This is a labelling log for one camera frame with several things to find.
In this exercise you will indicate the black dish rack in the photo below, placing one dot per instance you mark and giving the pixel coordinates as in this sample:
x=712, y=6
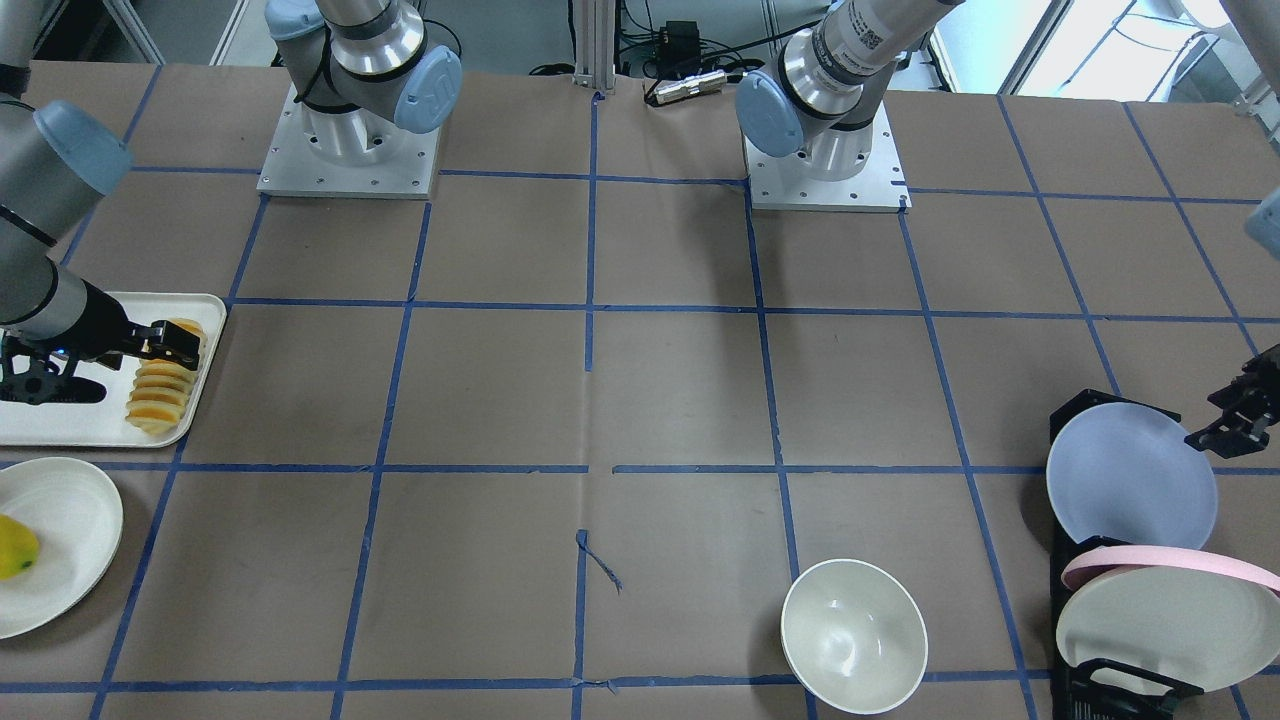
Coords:
x=1102, y=688

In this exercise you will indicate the aluminium frame post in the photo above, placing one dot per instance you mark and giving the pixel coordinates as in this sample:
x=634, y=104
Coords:
x=594, y=37

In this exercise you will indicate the yellow lemon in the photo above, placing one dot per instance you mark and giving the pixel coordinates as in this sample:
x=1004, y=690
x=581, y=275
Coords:
x=19, y=548

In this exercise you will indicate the light blue plate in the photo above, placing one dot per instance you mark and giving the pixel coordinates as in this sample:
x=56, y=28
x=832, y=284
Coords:
x=1125, y=472

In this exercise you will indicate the pink plate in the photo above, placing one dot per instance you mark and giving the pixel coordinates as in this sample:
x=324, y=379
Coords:
x=1092, y=564

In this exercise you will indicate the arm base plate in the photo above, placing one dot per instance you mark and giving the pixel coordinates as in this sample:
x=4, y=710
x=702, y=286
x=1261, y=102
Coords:
x=356, y=155
x=856, y=170

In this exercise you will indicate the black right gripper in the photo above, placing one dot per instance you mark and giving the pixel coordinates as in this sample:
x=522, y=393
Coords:
x=101, y=326

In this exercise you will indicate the cream plate in rack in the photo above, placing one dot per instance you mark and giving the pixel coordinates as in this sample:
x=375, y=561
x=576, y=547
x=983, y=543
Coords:
x=1200, y=628

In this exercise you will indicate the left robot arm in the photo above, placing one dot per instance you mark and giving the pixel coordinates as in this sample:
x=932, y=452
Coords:
x=811, y=116

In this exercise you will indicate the cream round plate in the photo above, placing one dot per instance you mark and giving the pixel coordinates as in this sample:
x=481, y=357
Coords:
x=76, y=513

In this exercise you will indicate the sliced yellow bread loaf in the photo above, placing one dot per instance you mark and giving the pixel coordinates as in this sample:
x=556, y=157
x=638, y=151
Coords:
x=160, y=396

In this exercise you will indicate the cream bowl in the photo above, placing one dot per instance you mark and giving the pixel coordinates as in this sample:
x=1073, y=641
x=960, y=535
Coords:
x=854, y=636

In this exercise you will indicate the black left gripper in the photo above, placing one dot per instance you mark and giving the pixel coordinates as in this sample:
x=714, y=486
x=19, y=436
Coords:
x=1243, y=412

